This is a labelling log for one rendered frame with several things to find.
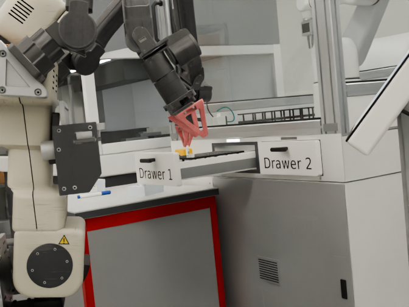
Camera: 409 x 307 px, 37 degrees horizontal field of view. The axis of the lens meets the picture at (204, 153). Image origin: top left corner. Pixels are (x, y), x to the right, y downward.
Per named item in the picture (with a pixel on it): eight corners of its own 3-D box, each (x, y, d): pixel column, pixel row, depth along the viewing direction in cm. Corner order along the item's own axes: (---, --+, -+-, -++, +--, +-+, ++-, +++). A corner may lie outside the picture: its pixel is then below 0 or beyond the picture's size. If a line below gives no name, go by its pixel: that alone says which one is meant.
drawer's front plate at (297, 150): (318, 176, 187) (315, 140, 186) (260, 173, 211) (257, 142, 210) (322, 175, 187) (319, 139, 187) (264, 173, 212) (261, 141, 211)
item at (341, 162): (344, 182, 180) (340, 133, 179) (173, 173, 266) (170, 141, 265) (523, 147, 231) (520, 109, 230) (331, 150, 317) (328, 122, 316)
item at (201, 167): (179, 181, 198) (177, 162, 198) (143, 178, 220) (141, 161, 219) (274, 165, 220) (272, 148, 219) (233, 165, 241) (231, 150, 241)
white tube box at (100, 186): (78, 195, 253) (76, 183, 253) (70, 194, 261) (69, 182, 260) (106, 190, 260) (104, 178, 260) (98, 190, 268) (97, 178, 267)
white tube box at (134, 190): (145, 196, 227) (143, 186, 227) (127, 197, 231) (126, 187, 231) (164, 191, 238) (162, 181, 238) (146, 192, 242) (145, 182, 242)
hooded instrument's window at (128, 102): (89, 156, 282) (78, 58, 279) (-6, 156, 432) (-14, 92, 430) (279, 133, 343) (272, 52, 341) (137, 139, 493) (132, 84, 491)
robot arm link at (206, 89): (181, 63, 205) (196, 75, 200) (207, 64, 213) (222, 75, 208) (171, 95, 211) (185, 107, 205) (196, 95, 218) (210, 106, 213)
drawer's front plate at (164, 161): (177, 186, 196) (174, 152, 195) (137, 183, 220) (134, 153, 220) (182, 186, 197) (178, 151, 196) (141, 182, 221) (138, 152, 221)
